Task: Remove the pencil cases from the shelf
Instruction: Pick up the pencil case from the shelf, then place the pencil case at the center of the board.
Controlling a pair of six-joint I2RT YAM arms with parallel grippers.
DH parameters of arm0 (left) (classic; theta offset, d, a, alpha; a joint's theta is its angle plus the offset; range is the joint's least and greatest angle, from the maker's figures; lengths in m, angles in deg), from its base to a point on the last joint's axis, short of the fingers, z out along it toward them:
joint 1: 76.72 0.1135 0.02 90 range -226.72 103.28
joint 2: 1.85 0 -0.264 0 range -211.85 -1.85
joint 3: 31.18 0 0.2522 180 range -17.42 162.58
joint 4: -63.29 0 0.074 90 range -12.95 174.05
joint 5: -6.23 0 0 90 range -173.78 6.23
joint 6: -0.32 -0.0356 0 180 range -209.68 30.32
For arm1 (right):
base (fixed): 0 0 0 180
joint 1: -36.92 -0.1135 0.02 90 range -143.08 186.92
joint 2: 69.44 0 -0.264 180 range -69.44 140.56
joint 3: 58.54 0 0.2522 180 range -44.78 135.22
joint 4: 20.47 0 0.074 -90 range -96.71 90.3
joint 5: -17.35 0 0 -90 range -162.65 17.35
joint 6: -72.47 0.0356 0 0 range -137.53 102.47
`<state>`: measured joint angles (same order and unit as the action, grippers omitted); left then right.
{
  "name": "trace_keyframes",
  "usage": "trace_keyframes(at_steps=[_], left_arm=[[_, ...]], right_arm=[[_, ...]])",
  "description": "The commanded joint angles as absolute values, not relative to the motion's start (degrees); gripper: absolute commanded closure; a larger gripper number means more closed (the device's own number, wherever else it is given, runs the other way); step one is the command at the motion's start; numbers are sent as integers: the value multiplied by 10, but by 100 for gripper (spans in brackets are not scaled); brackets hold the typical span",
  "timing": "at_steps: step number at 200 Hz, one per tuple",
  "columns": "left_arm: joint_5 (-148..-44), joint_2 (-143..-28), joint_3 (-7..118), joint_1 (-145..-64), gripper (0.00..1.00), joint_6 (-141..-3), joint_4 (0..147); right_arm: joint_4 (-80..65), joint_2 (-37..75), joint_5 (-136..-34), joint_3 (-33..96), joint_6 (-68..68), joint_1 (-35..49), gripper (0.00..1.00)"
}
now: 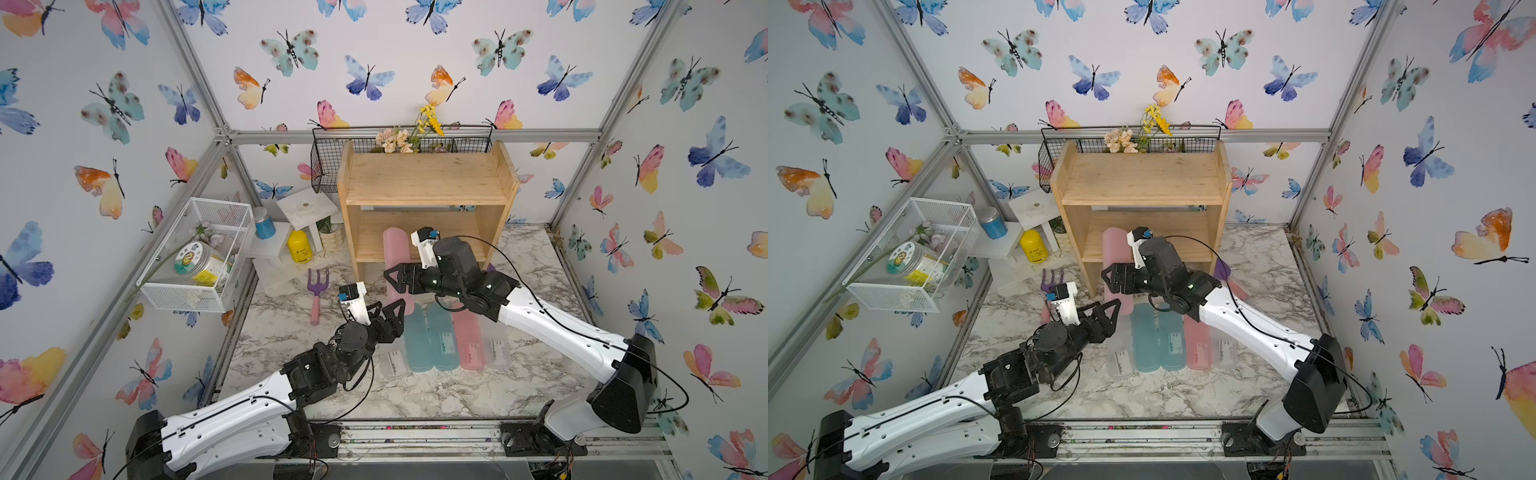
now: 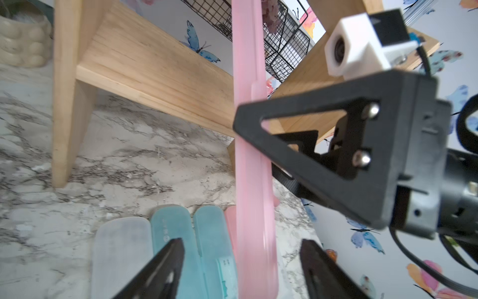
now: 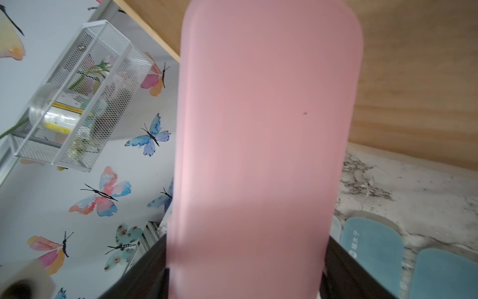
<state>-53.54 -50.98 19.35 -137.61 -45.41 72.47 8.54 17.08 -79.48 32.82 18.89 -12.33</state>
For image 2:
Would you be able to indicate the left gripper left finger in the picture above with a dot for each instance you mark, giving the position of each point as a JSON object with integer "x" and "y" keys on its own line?
{"x": 159, "y": 279}

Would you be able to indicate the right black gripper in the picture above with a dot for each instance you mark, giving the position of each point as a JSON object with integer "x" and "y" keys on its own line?
{"x": 386, "y": 161}

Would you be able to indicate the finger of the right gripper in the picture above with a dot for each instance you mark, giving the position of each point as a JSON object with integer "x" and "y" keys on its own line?
{"x": 306, "y": 174}

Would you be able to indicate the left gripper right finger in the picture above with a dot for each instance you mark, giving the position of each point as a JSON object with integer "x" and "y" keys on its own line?
{"x": 324, "y": 278}

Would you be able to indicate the clear pencil case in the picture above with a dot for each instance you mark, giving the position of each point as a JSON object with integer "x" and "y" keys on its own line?
{"x": 122, "y": 247}

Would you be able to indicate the pink pencil case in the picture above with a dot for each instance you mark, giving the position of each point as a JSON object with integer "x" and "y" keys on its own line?
{"x": 231, "y": 221}
{"x": 256, "y": 256}

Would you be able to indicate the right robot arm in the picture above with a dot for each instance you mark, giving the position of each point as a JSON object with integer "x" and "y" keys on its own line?
{"x": 458, "y": 214}

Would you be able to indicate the wooden two-tier shelf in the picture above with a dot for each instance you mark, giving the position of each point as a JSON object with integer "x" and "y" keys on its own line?
{"x": 104, "y": 44}

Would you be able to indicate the artificial flower bunch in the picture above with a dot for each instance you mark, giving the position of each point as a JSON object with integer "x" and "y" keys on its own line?
{"x": 270, "y": 11}

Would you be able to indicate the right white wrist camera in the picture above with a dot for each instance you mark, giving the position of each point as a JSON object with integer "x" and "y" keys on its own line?
{"x": 366, "y": 44}

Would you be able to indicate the black wire basket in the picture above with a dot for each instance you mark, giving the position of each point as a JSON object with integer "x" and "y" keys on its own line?
{"x": 284, "y": 49}

